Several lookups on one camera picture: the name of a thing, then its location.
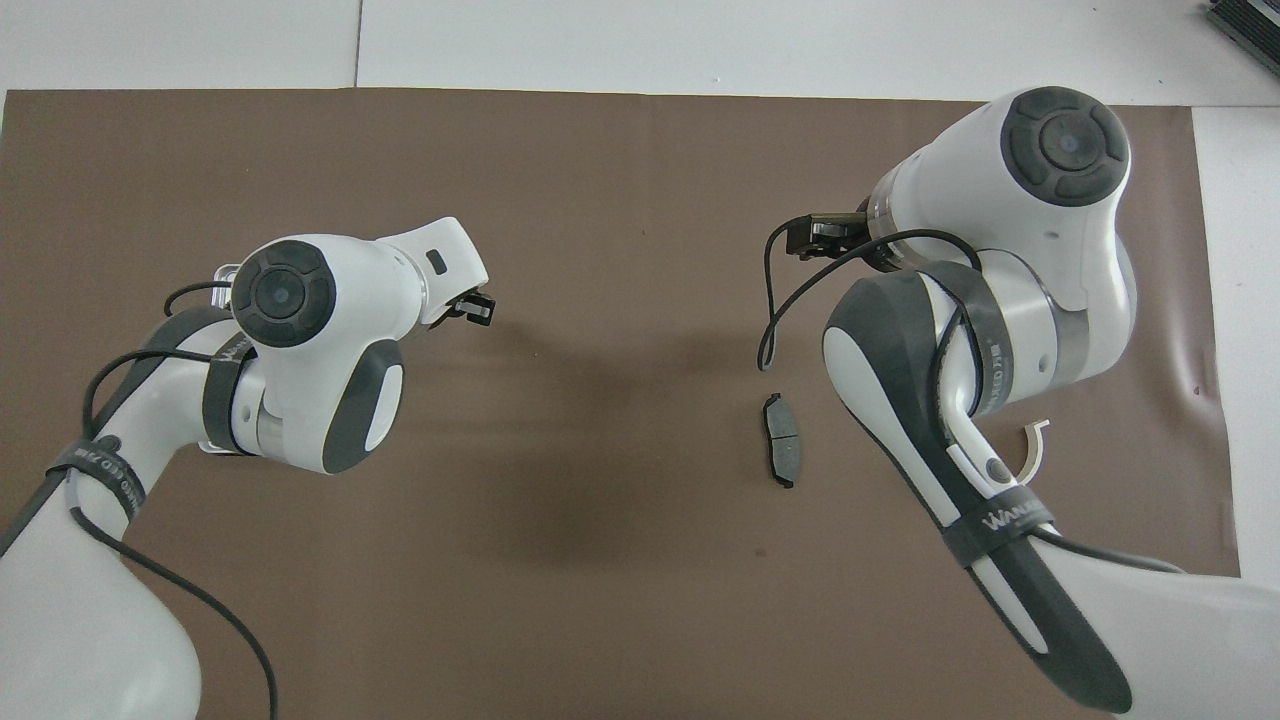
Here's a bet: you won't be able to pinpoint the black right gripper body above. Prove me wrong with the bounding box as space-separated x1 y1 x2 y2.
785 211 873 261

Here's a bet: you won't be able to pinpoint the dark grey brake pad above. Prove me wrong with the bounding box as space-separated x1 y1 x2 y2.
762 392 803 490

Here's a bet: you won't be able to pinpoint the brown table mat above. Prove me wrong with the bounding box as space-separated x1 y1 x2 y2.
0 88 1259 720

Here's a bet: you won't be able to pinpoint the black ribbed device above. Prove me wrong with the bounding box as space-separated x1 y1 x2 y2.
1204 0 1280 53

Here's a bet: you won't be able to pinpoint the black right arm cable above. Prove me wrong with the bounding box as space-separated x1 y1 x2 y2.
756 228 1186 576

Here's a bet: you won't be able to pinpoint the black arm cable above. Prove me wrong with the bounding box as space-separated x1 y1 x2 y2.
756 228 1186 576
68 280 278 720

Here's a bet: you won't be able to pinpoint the white half-ring pipe clamp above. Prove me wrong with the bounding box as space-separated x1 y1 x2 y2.
1020 419 1051 483

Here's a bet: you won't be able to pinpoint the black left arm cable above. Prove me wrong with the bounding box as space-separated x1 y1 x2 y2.
68 280 278 720

